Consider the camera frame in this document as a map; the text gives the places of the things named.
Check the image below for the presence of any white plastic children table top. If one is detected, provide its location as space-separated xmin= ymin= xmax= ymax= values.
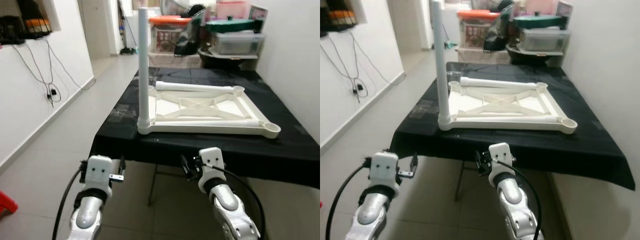
xmin=438 ymin=80 xmax=579 ymax=135
xmin=136 ymin=85 xmax=282 ymax=139

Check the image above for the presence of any black tablecloth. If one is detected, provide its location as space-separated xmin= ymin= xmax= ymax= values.
xmin=390 ymin=61 xmax=628 ymax=191
xmin=90 ymin=67 xmax=321 ymax=190

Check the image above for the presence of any patterned beige bench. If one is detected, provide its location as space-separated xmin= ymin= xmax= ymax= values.
xmin=457 ymin=47 xmax=508 ymax=63
xmin=148 ymin=52 xmax=201 ymax=68

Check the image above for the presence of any black round basin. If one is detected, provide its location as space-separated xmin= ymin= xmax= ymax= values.
xmin=197 ymin=45 xmax=261 ymax=69
xmin=505 ymin=42 xmax=566 ymax=66

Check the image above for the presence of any red plastic stool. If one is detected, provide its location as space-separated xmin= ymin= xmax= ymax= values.
xmin=0 ymin=190 xmax=18 ymax=218

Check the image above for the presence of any black plastic bag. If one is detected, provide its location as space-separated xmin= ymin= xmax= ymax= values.
xmin=482 ymin=0 xmax=518 ymax=51
xmin=174 ymin=4 xmax=211 ymax=56

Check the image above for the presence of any storage box with orange lid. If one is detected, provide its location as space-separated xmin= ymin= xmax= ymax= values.
xmin=457 ymin=10 xmax=501 ymax=50
xmin=149 ymin=15 xmax=193 ymax=55

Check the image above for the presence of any clear plastic storage box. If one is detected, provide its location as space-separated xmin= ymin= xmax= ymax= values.
xmin=517 ymin=27 xmax=571 ymax=52
xmin=210 ymin=32 xmax=266 ymax=57

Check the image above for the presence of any dark green round lid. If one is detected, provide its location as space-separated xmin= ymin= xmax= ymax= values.
xmin=205 ymin=16 xmax=257 ymax=35
xmin=512 ymin=12 xmax=568 ymax=30

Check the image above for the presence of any pink storage box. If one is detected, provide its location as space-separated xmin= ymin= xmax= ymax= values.
xmin=215 ymin=1 xmax=268 ymax=22
xmin=525 ymin=0 xmax=573 ymax=18

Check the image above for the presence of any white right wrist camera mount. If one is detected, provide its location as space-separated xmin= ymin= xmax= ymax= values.
xmin=488 ymin=142 xmax=516 ymax=186
xmin=197 ymin=147 xmax=225 ymax=193

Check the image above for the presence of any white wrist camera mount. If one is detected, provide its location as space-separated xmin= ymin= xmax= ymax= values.
xmin=80 ymin=155 xmax=113 ymax=193
xmin=197 ymin=147 xmax=225 ymax=193
xmin=369 ymin=151 xmax=401 ymax=188
xmin=488 ymin=142 xmax=516 ymax=186

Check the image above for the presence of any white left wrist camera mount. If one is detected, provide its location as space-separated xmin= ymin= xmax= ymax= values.
xmin=80 ymin=155 xmax=113 ymax=193
xmin=369 ymin=151 xmax=401 ymax=188

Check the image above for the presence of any metal folding table frame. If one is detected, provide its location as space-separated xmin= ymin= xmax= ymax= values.
xmin=454 ymin=160 xmax=468 ymax=202
xmin=147 ymin=162 xmax=161 ymax=207

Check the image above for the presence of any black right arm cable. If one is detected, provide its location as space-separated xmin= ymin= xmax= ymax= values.
xmin=495 ymin=159 xmax=543 ymax=240
xmin=202 ymin=162 xmax=266 ymax=240

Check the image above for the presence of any black wall cable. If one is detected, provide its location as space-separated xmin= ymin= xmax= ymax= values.
xmin=332 ymin=32 xmax=406 ymax=103
xmin=12 ymin=37 xmax=96 ymax=108

